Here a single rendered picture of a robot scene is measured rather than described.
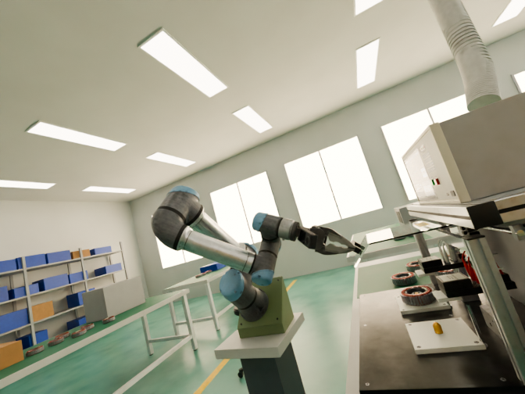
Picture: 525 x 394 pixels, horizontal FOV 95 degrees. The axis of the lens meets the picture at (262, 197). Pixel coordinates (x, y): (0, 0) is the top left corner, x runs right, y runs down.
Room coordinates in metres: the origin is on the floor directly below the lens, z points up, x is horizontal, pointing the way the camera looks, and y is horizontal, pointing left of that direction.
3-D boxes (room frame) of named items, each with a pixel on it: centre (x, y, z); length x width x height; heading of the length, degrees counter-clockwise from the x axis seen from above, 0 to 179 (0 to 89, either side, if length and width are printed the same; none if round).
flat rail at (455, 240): (0.81, -0.50, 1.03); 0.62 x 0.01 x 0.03; 159
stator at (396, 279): (1.27, -0.56, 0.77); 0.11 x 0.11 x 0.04
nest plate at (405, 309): (0.96, -0.45, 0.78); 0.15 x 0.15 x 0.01; 69
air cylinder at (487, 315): (0.68, -0.50, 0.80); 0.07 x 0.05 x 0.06; 159
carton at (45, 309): (4.74, 4.82, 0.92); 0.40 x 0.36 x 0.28; 69
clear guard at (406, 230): (0.80, -0.40, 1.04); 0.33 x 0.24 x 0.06; 69
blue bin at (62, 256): (5.11, 4.67, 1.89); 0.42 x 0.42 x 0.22; 69
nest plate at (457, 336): (0.73, -0.37, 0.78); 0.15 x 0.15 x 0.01; 69
